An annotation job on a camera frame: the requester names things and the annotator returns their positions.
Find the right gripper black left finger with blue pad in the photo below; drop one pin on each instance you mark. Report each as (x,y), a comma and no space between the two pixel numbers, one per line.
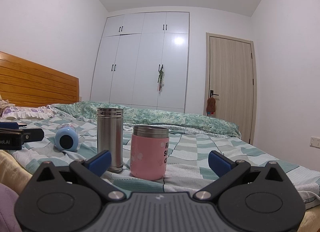
(66,198)

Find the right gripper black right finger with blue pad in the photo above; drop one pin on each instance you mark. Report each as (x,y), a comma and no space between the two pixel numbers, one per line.
(252,198)

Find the blue cartoon cup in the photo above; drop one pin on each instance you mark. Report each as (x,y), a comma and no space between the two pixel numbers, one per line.
(67,138)

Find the tall stainless steel cup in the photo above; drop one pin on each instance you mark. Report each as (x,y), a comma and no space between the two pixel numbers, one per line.
(110,135)

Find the pink insulated cup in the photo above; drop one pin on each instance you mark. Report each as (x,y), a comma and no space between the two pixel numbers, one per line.
(149,152)

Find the floral ruffled pillow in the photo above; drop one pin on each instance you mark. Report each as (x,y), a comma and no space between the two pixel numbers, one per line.
(15,113)

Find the wooden headboard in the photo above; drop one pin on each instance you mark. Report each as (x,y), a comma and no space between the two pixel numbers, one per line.
(29,84)

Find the checkered green bed sheet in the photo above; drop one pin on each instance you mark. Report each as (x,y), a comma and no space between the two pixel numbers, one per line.
(187,162)

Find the brown plush toy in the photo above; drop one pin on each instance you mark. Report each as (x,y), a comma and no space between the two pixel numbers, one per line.
(211,106)

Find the green floral duvet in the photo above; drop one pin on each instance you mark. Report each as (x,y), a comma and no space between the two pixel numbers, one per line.
(87,110)

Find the light wooden door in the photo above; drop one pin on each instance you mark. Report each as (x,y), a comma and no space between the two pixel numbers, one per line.
(231,72)

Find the white wardrobe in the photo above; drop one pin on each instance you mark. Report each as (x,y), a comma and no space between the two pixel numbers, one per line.
(132,49)

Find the green hanging ornament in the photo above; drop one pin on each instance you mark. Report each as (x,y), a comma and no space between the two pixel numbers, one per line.
(160,78)

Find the wall power socket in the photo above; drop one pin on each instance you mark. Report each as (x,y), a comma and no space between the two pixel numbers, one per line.
(315,142)

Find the black door handle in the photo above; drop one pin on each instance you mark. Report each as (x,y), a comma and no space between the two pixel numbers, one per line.
(213,95)

